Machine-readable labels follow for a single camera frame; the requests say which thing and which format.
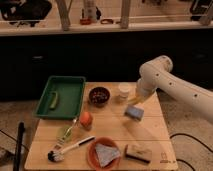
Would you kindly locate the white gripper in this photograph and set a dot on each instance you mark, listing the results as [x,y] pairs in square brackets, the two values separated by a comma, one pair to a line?
[143,91]

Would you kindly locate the yellow banana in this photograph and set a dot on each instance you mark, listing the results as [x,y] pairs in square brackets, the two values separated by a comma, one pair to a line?
[135,100]

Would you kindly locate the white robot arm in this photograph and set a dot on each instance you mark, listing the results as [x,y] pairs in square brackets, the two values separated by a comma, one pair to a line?
[156,73]

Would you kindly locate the white paper cup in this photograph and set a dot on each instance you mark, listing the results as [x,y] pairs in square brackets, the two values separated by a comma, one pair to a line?
[124,89]

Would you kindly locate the blue sponge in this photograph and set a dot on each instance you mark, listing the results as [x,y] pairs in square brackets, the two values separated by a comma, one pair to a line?
[134,112]

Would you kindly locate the dark bowl with beans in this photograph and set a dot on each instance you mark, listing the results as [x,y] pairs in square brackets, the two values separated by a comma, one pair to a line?
[99,96]

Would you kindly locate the wooden block eraser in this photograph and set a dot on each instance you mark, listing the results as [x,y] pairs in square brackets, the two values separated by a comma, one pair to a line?
[138,153]

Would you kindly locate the orange fruit on stand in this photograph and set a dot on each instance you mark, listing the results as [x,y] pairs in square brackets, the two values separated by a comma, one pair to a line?
[86,120]

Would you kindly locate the grey folded cloth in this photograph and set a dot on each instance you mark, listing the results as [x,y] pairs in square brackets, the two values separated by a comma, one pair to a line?
[106,154]

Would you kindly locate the green plastic tray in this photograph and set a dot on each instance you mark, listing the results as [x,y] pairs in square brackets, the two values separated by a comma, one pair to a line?
[70,96]

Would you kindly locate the orange plate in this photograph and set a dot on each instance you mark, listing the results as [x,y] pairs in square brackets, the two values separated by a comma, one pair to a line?
[92,158]

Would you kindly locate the green cucumber toy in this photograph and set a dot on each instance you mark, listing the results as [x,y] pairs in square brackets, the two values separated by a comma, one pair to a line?
[54,100]

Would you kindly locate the white bottle on shelf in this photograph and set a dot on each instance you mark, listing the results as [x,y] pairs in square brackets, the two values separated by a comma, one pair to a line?
[91,11]

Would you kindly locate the white dish brush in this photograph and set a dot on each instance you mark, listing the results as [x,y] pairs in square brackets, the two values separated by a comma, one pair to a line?
[57,156]

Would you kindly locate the black pole left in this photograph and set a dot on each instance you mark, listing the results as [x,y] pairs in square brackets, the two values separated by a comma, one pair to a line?
[18,149]

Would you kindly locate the black office chair base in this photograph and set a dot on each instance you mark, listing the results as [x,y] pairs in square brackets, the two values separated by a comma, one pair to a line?
[30,12]

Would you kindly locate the red ring object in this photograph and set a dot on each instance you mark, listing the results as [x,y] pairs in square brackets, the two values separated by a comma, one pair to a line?
[85,21]

